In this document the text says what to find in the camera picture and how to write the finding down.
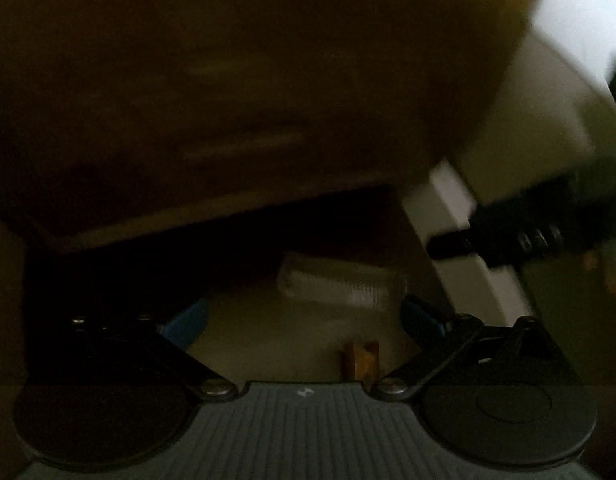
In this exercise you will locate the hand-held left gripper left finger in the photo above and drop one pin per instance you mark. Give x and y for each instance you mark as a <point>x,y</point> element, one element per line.
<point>188,322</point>

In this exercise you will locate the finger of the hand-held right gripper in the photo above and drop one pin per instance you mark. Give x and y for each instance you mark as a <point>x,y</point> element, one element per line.
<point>447,245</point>

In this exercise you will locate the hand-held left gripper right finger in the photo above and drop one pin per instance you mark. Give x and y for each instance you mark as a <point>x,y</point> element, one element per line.
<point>422,317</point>

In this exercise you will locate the orange brown snack wrapper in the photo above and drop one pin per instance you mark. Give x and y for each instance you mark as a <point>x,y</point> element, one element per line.
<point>360,360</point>

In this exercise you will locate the clear plastic packet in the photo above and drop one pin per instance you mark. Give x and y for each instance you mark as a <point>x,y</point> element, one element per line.
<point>338,282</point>

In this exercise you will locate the white wardrobe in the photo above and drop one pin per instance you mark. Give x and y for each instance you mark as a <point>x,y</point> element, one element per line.
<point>562,100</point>

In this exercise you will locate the wooden nightstand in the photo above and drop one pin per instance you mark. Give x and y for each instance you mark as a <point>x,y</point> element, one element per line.
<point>238,85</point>

